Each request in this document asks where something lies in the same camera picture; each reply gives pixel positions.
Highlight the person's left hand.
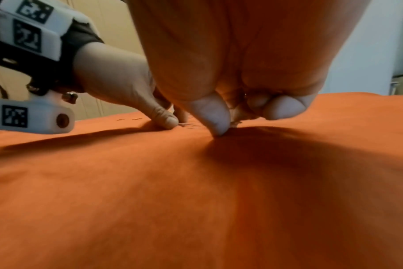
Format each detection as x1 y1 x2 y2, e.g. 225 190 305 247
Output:
74 41 190 131

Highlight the person's right hand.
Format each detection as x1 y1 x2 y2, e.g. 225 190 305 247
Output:
126 0 372 137

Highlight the orange cloth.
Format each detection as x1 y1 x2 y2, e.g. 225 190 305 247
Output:
0 92 403 269

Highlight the black wrist strap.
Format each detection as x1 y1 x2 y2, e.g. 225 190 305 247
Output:
57 18 105 57

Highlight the white wrist-mounted camera with markers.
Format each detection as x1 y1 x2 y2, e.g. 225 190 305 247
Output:
0 0 93 135

